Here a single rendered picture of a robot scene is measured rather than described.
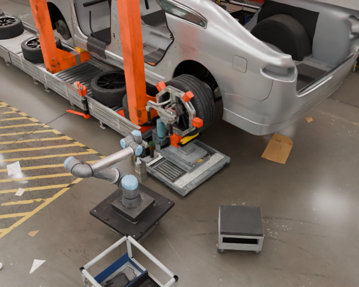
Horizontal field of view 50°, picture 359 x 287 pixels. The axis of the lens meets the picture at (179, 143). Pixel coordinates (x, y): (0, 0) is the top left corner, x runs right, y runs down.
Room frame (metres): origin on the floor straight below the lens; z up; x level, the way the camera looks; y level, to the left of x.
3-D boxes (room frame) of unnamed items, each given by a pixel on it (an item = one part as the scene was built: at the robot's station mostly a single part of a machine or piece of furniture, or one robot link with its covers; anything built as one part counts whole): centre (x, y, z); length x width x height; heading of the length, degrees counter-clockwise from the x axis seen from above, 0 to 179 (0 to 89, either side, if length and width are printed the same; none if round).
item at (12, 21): (7.40, 3.36, 0.39); 0.66 x 0.66 x 0.24
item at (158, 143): (3.91, 0.14, 0.26); 0.42 x 0.18 x 0.35; 135
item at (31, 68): (6.28, 2.29, 0.19); 1.00 x 0.86 x 0.39; 45
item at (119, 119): (4.78, 1.34, 0.28); 2.47 x 0.09 x 0.22; 45
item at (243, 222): (2.47, -0.57, 0.17); 0.43 x 0.36 x 0.34; 85
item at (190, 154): (3.67, -0.08, 0.32); 0.40 x 0.30 x 0.28; 45
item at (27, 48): (6.35, 2.35, 0.39); 0.66 x 0.66 x 0.24
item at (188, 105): (3.55, 0.04, 0.85); 0.54 x 0.07 x 0.54; 45
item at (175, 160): (3.68, -0.07, 0.13); 0.50 x 0.36 x 0.10; 45
